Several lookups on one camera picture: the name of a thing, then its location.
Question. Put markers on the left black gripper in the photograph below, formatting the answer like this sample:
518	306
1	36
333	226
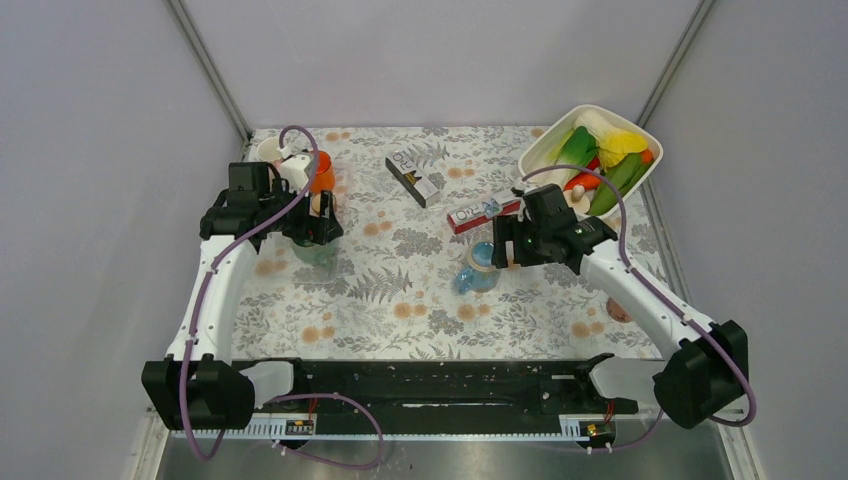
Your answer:
315	229

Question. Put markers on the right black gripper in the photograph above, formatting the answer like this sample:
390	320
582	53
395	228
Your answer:
509	228

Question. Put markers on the green ceramic mug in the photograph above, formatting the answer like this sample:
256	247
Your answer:
315	254

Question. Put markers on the orange enamel mug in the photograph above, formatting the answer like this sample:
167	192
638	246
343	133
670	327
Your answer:
325	177

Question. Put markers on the blue tape roll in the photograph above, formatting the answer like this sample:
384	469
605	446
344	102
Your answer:
478	273

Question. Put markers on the brown pink dotted mug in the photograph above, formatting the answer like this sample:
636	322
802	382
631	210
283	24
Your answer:
616	312

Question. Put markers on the small orange cup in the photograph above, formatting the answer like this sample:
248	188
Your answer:
318	205

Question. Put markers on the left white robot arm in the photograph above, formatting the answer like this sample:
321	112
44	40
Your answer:
212	311

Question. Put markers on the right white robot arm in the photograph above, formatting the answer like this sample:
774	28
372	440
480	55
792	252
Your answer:
703	366

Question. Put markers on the mushroom toy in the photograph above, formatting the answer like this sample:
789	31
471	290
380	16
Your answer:
577	199

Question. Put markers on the red carrot toy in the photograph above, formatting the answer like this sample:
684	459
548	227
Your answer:
589	181

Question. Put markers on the white vegetable tray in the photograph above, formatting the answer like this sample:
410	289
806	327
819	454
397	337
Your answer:
539	159

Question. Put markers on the red and white box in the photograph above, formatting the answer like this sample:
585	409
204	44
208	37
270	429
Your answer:
482	211

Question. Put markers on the green leek toy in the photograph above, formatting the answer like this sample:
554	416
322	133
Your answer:
579	149

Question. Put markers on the green cucumber toy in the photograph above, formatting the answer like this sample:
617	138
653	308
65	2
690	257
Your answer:
624	176

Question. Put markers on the black and white box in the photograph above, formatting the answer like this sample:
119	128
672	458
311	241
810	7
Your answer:
414	180

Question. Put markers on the napa cabbage toy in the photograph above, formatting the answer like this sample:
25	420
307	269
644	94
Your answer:
595	124

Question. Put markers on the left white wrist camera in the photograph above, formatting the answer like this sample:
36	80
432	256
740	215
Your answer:
296	169

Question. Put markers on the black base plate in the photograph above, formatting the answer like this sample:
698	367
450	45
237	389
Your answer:
292	399

